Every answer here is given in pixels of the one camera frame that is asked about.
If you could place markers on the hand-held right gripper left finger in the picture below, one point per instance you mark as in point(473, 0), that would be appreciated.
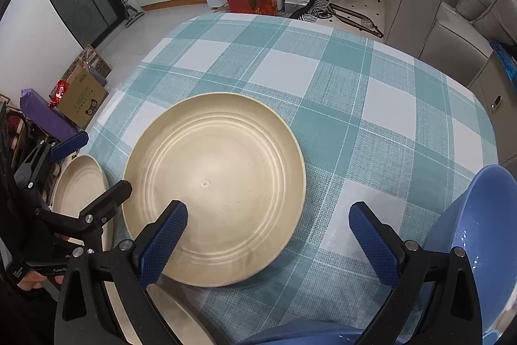
point(161, 244)

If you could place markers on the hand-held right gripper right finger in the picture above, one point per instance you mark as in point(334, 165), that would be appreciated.
point(373, 244)

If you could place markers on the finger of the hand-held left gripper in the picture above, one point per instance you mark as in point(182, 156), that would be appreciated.
point(68, 146)
point(109, 199)

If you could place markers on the beige plate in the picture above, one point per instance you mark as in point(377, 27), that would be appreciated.
point(78, 183)
point(214, 187)
point(173, 312)

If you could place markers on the blue bowl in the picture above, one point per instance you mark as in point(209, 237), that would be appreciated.
point(291, 339)
point(484, 227)

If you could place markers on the person's left forearm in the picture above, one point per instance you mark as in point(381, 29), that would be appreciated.
point(20, 320)

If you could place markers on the person's left hand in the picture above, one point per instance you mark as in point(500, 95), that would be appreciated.
point(34, 281)

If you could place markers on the brown cardboard box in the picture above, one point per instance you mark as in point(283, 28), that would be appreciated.
point(78, 94)

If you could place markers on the red snack packet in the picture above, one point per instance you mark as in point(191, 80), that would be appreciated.
point(58, 92)

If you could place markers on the shoe rack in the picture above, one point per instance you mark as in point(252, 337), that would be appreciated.
point(10, 130)

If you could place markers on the patterned flat box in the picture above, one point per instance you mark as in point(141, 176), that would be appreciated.
point(91, 58)

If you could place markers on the teal checked tablecloth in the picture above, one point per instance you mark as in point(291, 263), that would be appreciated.
point(363, 126)

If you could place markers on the stick vacuum cleaner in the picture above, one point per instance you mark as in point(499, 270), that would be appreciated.
point(131, 13)

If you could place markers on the grey bedside cabinet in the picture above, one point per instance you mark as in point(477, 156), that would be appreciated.
point(492, 94)

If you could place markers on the blue plastic bag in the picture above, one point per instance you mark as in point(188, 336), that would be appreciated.
point(507, 60)

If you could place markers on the grey sofa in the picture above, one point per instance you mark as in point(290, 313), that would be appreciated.
point(424, 5)

